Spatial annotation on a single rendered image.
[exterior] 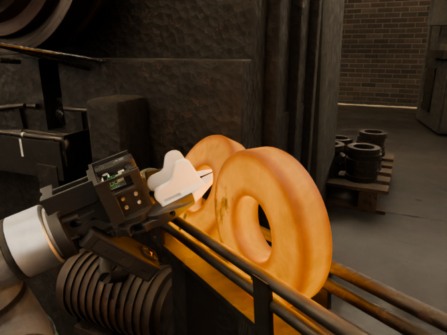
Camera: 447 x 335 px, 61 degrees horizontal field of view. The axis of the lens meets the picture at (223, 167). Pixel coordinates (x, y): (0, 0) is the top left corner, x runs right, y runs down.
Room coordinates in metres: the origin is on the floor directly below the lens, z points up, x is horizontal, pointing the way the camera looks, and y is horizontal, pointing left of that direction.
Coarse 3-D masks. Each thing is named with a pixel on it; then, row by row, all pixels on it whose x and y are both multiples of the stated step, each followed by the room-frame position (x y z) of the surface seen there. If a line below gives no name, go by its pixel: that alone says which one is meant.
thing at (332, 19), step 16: (336, 0) 1.57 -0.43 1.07; (336, 16) 1.60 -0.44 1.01; (320, 32) 1.41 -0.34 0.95; (336, 32) 1.63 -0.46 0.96; (320, 48) 1.42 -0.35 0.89; (336, 48) 1.67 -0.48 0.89; (320, 64) 1.43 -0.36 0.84; (336, 64) 1.71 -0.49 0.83; (320, 80) 1.45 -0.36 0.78; (336, 80) 1.75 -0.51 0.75; (320, 96) 1.46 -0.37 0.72; (336, 96) 1.80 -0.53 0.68; (320, 112) 1.48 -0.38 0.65; (336, 112) 1.84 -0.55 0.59; (320, 128) 1.49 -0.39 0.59; (336, 128) 1.90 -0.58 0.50; (320, 144) 1.51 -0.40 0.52; (320, 160) 1.53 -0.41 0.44; (320, 176) 1.55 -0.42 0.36; (320, 192) 1.57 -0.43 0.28
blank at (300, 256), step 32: (256, 160) 0.33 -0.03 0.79; (288, 160) 0.32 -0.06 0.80; (224, 192) 0.38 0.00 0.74; (256, 192) 0.33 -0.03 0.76; (288, 192) 0.29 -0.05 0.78; (224, 224) 0.38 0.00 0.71; (256, 224) 0.37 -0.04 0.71; (288, 224) 0.28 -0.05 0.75; (320, 224) 0.28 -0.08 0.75; (256, 256) 0.34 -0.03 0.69; (288, 256) 0.28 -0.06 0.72; (320, 256) 0.27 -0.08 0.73; (320, 288) 0.29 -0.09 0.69
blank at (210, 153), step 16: (208, 144) 0.51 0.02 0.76; (224, 144) 0.48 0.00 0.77; (240, 144) 0.49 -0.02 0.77; (192, 160) 0.52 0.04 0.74; (208, 160) 0.49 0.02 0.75; (224, 160) 0.46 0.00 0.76; (192, 208) 0.48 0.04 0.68; (208, 208) 0.43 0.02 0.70; (192, 224) 0.44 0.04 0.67; (208, 224) 0.42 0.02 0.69; (176, 240) 0.45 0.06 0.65
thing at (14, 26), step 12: (0, 0) 0.76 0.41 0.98; (12, 0) 0.75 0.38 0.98; (24, 0) 0.75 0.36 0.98; (36, 0) 0.75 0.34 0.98; (48, 0) 0.74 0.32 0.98; (0, 12) 0.76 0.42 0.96; (12, 12) 0.76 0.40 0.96; (24, 12) 0.76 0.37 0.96; (36, 12) 0.75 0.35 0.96; (0, 24) 0.79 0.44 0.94; (12, 24) 0.78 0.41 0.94; (24, 24) 0.76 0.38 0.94; (0, 36) 0.79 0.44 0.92
